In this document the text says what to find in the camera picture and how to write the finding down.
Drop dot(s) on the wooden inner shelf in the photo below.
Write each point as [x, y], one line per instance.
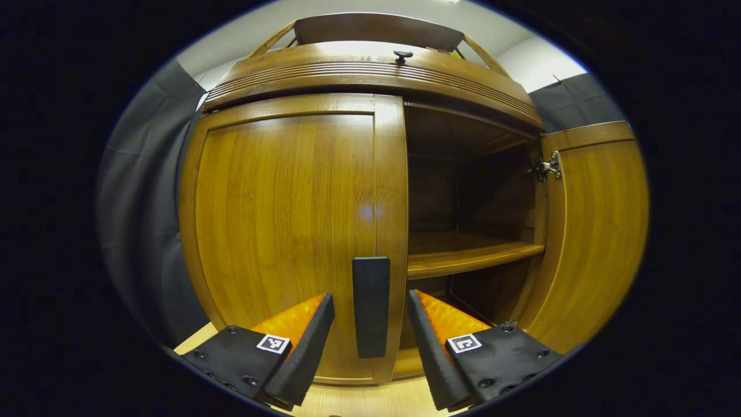
[463, 258]

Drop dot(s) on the black round drawer knob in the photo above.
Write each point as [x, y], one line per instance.
[403, 56]

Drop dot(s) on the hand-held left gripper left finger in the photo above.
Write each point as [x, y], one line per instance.
[307, 353]

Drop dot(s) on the black backdrop cloth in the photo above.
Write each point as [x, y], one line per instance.
[139, 231]

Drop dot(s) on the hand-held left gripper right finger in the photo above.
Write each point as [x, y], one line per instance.
[431, 353]

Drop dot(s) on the wooden double-door shoe cabinet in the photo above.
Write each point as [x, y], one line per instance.
[370, 75]

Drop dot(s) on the metal door hinge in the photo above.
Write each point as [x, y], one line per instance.
[547, 168]

